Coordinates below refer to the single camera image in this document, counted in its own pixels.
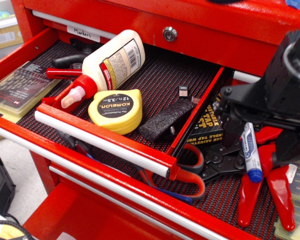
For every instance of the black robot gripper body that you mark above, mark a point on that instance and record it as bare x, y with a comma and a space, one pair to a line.
274, 99

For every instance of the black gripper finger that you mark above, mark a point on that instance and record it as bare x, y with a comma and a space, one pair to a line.
230, 132
287, 145

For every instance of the blue white marker pen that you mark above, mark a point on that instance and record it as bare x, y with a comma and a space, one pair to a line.
251, 154

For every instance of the wide red open drawer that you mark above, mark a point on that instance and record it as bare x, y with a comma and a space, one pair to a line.
95, 195

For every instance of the small red open drawer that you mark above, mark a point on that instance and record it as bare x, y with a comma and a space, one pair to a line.
158, 81

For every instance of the black yellow tap wrench box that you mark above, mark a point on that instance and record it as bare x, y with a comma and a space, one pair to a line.
208, 129

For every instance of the clear plastic bit case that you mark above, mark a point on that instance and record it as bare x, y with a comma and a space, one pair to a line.
293, 175

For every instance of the small black usb dongle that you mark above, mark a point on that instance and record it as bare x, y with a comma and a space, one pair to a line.
183, 91

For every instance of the black foam block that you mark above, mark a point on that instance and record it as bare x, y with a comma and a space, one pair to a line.
157, 125

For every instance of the silver cabinet lock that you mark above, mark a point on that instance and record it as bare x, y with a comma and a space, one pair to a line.
170, 34

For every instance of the yellow tape measure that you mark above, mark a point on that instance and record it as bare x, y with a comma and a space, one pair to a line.
119, 111

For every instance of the red tool chest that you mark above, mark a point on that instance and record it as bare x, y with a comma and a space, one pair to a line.
241, 36

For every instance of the white glue bottle red cap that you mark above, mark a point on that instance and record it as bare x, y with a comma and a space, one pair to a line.
108, 67

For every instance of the white markers label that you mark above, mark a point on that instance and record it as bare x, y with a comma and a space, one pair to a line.
83, 33

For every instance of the drill bit set case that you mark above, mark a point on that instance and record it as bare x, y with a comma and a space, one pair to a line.
21, 90

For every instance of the clear storage bins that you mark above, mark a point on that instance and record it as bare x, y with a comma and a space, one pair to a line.
10, 34

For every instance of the black crimper red handles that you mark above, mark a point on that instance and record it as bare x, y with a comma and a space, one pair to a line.
222, 161

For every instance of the red grey handled pliers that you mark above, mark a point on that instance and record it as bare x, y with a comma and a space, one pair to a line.
267, 149

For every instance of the red grey handled scissors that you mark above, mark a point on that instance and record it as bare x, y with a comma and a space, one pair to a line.
189, 173

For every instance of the black handled tool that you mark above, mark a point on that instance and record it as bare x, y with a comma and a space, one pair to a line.
65, 61

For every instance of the red handled tool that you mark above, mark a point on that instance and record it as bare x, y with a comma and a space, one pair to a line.
68, 74

